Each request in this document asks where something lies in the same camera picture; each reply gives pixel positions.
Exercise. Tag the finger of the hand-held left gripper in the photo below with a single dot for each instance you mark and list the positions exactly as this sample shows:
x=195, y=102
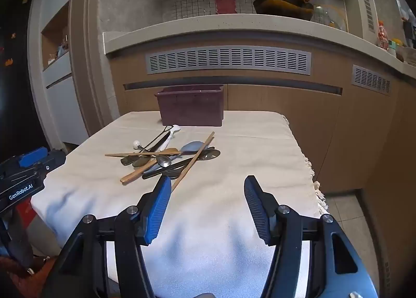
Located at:
x=56, y=157
x=31, y=156

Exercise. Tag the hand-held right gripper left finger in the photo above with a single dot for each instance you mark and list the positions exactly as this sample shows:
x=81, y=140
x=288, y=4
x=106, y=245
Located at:
x=158, y=210

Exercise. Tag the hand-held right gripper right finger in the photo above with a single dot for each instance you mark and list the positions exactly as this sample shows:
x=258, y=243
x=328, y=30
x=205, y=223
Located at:
x=258, y=210

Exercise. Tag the wooden spoon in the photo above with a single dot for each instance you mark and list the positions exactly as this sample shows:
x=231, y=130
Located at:
x=139, y=172

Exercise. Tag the metal spoon with white knob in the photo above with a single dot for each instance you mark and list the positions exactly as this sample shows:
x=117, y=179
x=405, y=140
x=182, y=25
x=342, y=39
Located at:
x=164, y=161

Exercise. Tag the wooden chopstick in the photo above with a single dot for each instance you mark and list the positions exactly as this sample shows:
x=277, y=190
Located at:
x=130, y=154
x=195, y=160

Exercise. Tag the white ceramic spoon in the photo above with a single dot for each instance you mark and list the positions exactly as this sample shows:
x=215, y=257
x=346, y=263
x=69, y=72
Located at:
x=169, y=141

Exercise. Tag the light blue spoon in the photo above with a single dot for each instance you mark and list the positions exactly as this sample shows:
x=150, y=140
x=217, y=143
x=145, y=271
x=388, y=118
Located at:
x=191, y=147

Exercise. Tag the maroon plastic utensil bin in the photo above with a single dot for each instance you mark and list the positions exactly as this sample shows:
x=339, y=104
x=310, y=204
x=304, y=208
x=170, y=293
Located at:
x=191, y=109

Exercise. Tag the white shelf unit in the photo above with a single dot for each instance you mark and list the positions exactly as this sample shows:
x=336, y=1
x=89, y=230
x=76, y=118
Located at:
x=61, y=106

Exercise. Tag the cream tablecloth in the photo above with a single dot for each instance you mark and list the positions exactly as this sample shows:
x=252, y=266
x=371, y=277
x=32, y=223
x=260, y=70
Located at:
x=227, y=161

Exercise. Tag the black refrigerator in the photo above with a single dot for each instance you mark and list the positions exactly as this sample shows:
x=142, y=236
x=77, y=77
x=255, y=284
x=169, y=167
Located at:
x=19, y=90

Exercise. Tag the wooden kitchen cabinet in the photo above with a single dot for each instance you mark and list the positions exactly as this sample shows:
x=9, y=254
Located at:
x=276, y=116

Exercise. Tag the long grey vent grille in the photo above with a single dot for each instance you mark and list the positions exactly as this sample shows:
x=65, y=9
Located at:
x=227, y=59

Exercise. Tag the small grey vent grille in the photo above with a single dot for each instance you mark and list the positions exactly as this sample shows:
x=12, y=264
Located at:
x=370, y=79

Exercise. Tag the speckled kitchen countertop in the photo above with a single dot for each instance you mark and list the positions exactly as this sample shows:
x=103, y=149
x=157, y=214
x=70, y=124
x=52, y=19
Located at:
x=195, y=30

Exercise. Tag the orange bottle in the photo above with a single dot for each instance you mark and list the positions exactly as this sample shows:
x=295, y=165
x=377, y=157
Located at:
x=383, y=38

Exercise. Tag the green bottle with yellow cap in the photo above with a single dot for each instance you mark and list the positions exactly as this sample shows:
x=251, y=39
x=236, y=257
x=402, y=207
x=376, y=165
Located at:
x=396, y=46

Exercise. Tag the narrow wall vent grille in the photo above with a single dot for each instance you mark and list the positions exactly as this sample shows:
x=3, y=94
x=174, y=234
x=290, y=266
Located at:
x=368, y=12

